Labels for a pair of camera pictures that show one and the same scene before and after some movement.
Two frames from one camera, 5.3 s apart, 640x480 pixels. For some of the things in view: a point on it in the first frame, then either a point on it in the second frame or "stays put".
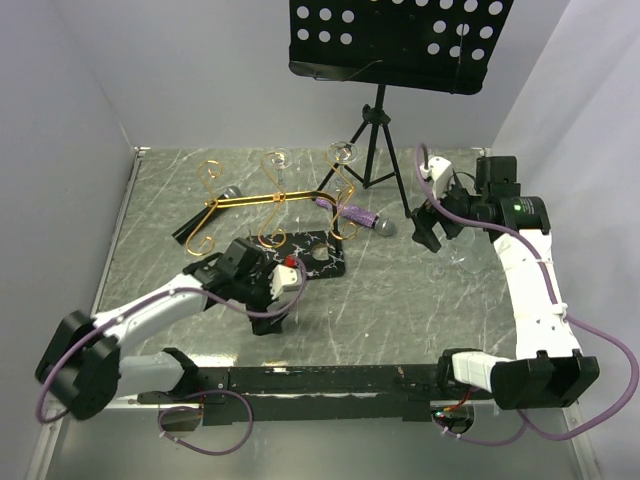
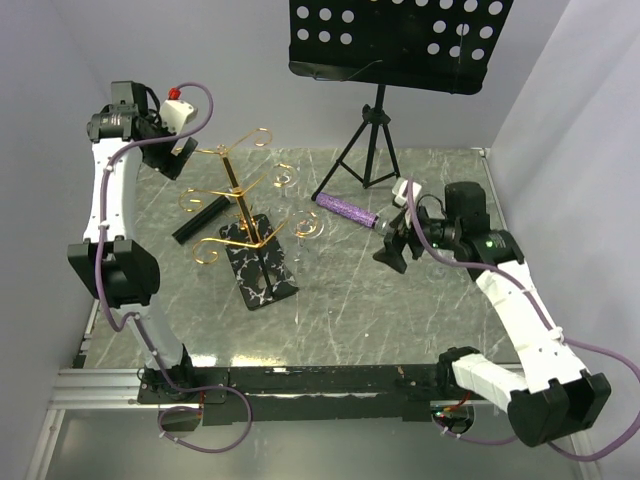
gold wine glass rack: (337, 188) → (205, 251)
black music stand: (435, 45) stays put
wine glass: (342, 153) → (305, 224)
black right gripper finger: (424, 219) → (392, 254)
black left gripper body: (244, 293) → (158, 156)
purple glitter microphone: (382, 225) stays put
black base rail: (334, 394) stays put
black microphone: (182, 235) stays put
